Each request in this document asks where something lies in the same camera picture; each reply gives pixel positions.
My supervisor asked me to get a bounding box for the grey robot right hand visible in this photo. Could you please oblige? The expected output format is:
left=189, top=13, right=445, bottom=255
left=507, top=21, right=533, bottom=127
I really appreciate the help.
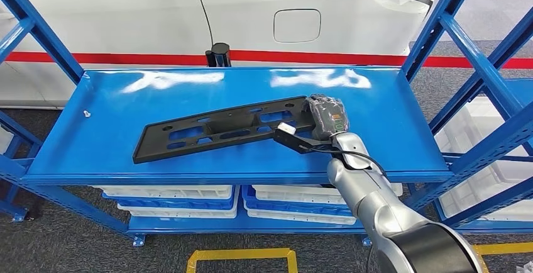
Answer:
left=302, top=94, right=351, bottom=142

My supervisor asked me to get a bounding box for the black plastic panel part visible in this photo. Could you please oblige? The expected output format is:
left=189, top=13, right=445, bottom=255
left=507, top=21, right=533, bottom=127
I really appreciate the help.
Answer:
left=132, top=96, right=317, bottom=165

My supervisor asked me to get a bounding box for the blue steel shelf rack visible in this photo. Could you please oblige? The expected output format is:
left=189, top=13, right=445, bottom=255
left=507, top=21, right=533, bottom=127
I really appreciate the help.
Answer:
left=0, top=0, right=533, bottom=248
left=416, top=77, right=533, bottom=232

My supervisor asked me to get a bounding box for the red barrier belt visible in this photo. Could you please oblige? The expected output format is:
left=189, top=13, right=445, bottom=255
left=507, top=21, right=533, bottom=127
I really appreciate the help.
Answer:
left=6, top=50, right=533, bottom=70

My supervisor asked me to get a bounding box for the blue plastic bin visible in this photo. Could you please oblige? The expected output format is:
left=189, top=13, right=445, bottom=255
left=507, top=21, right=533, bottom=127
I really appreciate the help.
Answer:
left=242, top=186, right=354, bottom=218
left=102, top=192, right=238, bottom=211

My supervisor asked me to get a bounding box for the yellow floor tape square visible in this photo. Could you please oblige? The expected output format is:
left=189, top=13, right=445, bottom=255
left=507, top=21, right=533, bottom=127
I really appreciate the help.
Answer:
left=186, top=248, right=299, bottom=273
left=472, top=242, right=533, bottom=273

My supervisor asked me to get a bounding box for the large white plastic crate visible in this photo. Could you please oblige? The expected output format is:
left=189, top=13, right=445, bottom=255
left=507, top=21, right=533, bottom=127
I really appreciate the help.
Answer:
left=432, top=96, right=533, bottom=222
left=0, top=125, right=15, bottom=155

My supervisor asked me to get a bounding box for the white car body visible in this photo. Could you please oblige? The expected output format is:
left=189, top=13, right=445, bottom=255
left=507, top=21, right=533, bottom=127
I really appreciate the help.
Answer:
left=0, top=0, right=436, bottom=109

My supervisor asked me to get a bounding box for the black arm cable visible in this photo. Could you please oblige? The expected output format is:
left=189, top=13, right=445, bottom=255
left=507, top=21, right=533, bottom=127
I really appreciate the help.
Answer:
left=310, top=147, right=389, bottom=177

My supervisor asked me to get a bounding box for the black barrier belt post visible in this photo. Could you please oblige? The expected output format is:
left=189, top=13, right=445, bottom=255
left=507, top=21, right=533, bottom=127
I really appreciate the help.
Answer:
left=204, top=42, right=232, bottom=69

